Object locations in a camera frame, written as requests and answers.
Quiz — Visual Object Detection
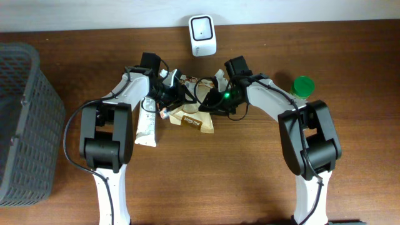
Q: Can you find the beige brown snack bag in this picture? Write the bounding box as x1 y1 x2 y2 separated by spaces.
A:
169 80 214 134

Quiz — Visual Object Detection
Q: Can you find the orange small carton box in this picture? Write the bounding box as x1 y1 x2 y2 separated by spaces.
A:
159 107 170 119

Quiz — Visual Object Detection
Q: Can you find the white tube gold cap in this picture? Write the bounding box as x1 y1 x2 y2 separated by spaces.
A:
134 97 156 147

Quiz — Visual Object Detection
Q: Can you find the green lid jar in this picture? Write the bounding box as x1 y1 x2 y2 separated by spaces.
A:
290 76 315 99

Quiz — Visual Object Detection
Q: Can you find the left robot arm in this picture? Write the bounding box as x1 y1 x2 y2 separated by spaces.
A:
79 52 194 224

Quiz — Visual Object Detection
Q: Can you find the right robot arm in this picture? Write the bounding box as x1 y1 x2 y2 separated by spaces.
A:
199 56 342 224

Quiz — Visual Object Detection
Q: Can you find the white barcode scanner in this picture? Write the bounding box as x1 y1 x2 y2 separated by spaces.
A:
188 14 217 57

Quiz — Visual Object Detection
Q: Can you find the grey plastic mesh basket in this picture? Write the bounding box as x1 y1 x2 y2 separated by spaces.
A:
1 43 66 208

